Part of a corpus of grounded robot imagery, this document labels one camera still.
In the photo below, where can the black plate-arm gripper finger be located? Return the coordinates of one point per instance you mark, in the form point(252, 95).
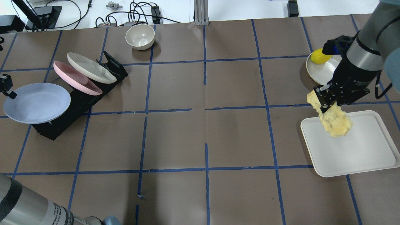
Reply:
point(6, 85)

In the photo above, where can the black bread-arm gripper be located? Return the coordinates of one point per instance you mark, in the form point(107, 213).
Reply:
point(353, 76)

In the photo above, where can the yellow bread loaf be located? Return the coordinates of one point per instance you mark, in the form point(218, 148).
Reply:
point(334, 120)

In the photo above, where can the blue plate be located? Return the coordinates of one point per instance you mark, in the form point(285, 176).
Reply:
point(37, 103)

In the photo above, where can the small cream plate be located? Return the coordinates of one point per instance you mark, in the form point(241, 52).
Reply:
point(322, 73)

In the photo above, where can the pink plate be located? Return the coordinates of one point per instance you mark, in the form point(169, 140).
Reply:
point(76, 79)

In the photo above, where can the cream plate in rack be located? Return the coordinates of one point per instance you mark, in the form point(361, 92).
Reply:
point(90, 68)

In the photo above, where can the yellow lemon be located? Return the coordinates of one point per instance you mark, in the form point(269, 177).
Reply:
point(318, 57)

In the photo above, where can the white rectangular tray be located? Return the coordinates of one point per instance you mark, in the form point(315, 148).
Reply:
point(368, 146)

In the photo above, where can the black dish rack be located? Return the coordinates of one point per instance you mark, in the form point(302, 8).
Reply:
point(82, 102)

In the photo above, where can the black power adapter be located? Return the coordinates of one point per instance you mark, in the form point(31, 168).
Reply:
point(292, 8)

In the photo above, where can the cream bowl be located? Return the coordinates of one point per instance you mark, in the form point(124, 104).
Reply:
point(140, 36)

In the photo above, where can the aluminium frame post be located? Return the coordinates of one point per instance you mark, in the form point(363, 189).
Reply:
point(201, 17)

